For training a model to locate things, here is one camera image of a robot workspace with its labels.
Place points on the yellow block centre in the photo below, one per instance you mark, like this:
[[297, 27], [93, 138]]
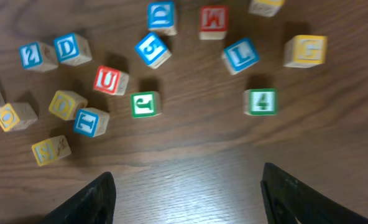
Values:
[[16, 116]]

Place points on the green J block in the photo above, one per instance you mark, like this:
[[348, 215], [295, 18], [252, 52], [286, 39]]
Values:
[[145, 104]]

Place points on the blue T block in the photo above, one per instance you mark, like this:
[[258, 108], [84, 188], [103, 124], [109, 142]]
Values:
[[91, 122]]

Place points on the yellow O block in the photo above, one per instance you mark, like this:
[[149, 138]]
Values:
[[65, 104]]

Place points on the red M block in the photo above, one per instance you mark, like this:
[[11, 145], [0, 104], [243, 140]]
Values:
[[213, 22]]

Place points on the red U block right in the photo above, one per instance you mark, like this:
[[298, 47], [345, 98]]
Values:
[[110, 81]]

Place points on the yellow S block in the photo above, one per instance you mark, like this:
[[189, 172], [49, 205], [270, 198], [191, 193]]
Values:
[[50, 150]]

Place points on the yellow block far right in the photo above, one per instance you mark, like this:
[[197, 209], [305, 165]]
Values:
[[266, 8]]

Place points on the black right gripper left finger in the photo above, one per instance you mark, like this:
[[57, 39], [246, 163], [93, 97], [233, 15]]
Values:
[[93, 204]]

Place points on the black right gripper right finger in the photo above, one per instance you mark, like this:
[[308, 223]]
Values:
[[288, 200]]

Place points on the green 4 block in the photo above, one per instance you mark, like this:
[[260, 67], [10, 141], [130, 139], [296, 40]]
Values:
[[260, 102]]

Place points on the blue Q block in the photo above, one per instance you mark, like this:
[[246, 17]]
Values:
[[162, 18]]

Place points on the blue D block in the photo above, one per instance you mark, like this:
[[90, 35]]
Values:
[[72, 49]]

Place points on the blue 2 block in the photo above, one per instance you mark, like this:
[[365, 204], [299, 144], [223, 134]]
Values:
[[38, 56]]

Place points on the blue 5 block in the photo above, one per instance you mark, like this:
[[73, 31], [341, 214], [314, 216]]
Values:
[[152, 50]]

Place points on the yellow G block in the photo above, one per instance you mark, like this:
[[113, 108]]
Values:
[[305, 51]]

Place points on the blue L block right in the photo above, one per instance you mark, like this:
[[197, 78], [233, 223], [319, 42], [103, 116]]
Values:
[[240, 56]]

